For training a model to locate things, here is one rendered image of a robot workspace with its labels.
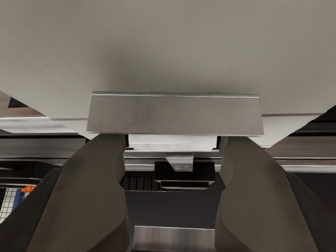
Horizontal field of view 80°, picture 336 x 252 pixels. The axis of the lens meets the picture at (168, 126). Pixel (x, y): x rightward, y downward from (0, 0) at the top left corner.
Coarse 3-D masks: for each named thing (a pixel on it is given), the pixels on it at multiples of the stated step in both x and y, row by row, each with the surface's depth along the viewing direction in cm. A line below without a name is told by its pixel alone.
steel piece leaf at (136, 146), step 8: (136, 144) 20; (144, 144) 20; (152, 144) 20; (160, 144) 20; (168, 144) 20; (176, 144) 20; (184, 144) 20; (192, 144) 20; (200, 144) 20; (208, 144) 20
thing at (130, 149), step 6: (126, 150) 24; (132, 150) 24; (138, 150) 24; (144, 150) 24; (150, 150) 24; (156, 150) 24; (162, 150) 24; (168, 150) 24; (174, 150) 24; (180, 150) 24; (186, 150) 24; (210, 150) 23; (216, 150) 23
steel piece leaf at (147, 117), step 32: (96, 96) 10; (128, 96) 10; (160, 96) 10; (192, 96) 10; (224, 96) 10; (256, 96) 10; (96, 128) 10; (128, 128) 10; (160, 128) 10; (192, 128) 10; (224, 128) 10; (256, 128) 10
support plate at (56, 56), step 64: (0, 0) 6; (64, 0) 6; (128, 0) 5; (192, 0) 5; (256, 0) 5; (320, 0) 5; (0, 64) 8; (64, 64) 8; (128, 64) 8; (192, 64) 8; (256, 64) 8; (320, 64) 8
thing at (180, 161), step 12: (168, 156) 26; (180, 156) 26; (192, 156) 25; (156, 168) 40; (168, 168) 40; (180, 168) 36; (192, 168) 35; (204, 168) 39; (156, 180) 40; (168, 180) 40; (180, 180) 39; (192, 180) 39; (204, 180) 39
